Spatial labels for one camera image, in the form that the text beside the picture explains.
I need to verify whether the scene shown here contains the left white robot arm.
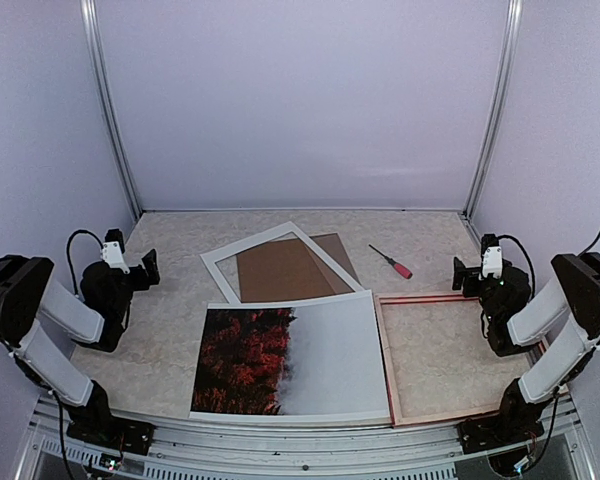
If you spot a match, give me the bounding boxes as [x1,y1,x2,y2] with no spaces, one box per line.
[0,249,160,408]

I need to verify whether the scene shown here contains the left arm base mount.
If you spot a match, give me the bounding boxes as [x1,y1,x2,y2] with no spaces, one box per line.
[61,381,155,456]

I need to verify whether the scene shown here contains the aluminium corner post right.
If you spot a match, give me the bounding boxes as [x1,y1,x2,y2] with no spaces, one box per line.
[463,0,524,222]

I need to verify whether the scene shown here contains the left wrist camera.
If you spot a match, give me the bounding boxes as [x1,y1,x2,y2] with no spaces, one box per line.
[101,229,130,274]

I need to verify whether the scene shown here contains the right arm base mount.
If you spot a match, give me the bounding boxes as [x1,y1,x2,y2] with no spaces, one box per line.
[457,379,552,454]

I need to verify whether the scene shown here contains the brown frame backing board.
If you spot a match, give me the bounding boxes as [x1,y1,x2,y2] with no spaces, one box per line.
[236,237,353,303]

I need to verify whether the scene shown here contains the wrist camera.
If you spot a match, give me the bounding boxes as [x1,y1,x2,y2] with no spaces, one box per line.
[481,234,503,279]
[101,229,130,274]

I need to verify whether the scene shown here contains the red handled screwdriver tool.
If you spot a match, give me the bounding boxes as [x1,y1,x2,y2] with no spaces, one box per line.
[369,244,413,280]

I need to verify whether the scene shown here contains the aluminium front rail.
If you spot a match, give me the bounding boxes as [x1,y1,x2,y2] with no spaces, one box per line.
[14,394,596,480]

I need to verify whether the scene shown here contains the landscape photo with white mat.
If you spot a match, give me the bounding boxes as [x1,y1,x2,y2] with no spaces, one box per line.
[189,290,390,425]

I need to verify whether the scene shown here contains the aluminium corner post left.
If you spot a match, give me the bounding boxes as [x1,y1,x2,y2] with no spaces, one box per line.
[80,0,143,221]

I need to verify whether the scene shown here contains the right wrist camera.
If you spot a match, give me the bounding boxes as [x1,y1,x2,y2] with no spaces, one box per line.
[481,234,503,279]

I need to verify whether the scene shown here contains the red wooden picture frame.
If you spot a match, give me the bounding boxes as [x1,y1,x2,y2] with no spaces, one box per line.
[373,291,551,427]

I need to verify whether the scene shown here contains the white photo mat board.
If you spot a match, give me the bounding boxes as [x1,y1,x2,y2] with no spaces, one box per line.
[200,221,364,305]

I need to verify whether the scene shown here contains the aluminium corner post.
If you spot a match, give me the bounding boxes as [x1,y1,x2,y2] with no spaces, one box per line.
[80,0,143,221]
[463,0,524,222]

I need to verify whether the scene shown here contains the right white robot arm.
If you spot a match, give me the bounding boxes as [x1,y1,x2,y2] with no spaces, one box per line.
[452,234,600,405]

